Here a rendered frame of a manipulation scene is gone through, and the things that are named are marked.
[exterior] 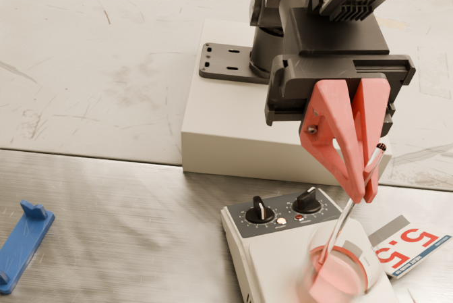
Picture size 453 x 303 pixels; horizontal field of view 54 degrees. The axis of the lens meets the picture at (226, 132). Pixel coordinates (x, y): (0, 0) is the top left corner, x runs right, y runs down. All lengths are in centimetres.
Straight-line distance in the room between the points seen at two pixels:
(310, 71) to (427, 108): 47
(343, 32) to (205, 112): 26
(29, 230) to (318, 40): 39
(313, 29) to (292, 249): 21
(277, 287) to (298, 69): 21
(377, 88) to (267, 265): 21
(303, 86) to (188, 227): 29
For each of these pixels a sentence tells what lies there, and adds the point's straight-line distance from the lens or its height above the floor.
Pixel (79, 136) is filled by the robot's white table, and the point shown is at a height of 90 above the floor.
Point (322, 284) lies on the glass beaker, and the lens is 36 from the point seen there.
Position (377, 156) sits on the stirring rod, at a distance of 28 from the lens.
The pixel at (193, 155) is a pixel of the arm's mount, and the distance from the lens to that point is 57.
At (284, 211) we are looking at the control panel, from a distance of 52.
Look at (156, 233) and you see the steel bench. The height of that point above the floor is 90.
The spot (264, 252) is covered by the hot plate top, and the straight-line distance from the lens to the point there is 44.
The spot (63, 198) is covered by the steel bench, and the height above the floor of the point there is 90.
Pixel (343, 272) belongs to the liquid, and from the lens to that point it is 41.
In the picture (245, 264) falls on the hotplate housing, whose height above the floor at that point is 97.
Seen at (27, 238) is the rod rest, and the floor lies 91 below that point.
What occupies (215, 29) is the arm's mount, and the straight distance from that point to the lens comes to 71.
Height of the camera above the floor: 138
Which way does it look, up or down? 49 degrees down
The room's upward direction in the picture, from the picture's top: 4 degrees clockwise
